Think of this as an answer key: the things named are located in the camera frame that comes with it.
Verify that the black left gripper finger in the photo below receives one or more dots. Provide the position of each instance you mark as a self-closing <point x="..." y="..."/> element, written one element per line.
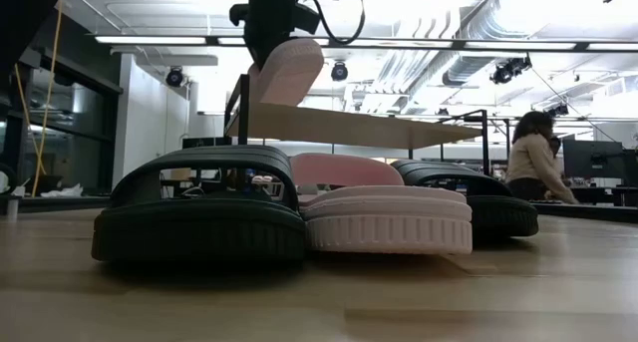
<point x="264" y="50"/>

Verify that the pink slide sandal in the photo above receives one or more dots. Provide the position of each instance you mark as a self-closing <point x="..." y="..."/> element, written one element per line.
<point x="289" y="73"/>
<point x="389" y="222"/>

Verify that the black slide sandal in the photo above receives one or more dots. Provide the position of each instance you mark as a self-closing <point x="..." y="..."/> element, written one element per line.
<point x="199" y="232"/>
<point x="503" y="217"/>

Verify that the black ceiling spotlight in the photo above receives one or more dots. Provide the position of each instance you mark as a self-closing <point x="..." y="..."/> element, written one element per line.
<point x="175" y="77"/>
<point x="557" y="110"/>
<point x="339" y="71"/>
<point x="508" y="70"/>

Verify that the white cloth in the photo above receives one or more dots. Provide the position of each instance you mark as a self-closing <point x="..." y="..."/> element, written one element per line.
<point x="62" y="191"/>

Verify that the black desk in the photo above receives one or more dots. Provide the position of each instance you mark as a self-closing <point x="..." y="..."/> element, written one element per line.
<point x="588" y="212"/>
<point x="60" y="204"/>

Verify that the person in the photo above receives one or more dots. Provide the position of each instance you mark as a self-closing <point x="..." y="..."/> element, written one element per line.
<point x="533" y="157"/>

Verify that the small white cylinder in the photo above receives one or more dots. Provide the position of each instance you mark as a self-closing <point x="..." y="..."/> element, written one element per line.
<point x="12" y="207"/>

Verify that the computer monitor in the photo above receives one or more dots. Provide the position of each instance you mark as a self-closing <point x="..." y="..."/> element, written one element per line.
<point x="593" y="157"/>

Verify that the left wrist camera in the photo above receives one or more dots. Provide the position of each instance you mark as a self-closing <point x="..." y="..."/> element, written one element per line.
<point x="306" y="19"/>

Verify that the wooden shelf with black frame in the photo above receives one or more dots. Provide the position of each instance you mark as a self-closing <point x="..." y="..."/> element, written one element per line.
<point x="349" y="127"/>

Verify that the silver ceiling duct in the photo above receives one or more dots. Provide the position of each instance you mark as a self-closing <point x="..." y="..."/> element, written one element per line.
<point x="498" y="13"/>

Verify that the black rig frame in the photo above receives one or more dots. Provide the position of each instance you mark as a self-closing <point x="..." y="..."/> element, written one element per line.
<point x="20" y="13"/>

